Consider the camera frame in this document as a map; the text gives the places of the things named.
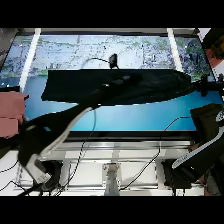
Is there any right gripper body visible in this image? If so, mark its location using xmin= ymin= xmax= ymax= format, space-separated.
xmin=192 ymin=75 xmax=210 ymax=98

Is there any black garment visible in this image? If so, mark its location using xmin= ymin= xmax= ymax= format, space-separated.
xmin=41 ymin=68 xmax=194 ymax=106

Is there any heap of clothes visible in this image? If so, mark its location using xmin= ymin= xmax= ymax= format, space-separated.
xmin=200 ymin=28 xmax=224 ymax=82

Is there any dark brown garment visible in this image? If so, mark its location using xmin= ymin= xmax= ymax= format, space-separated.
xmin=189 ymin=102 xmax=224 ymax=144

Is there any pink garment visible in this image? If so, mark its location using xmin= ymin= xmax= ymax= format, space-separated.
xmin=0 ymin=91 xmax=30 ymax=140

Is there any black cable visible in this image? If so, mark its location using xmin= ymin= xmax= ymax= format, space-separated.
xmin=118 ymin=115 xmax=193 ymax=192
xmin=0 ymin=159 xmax=38 ymax=196
xmin=80 ymin=56 xmax=111 ymax=70
xmin=54 ymin=107 xmax=98 ymax=197

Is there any silver frame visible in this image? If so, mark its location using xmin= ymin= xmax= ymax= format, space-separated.
xmin=0 ymin=139 xmax=210 ymax=197

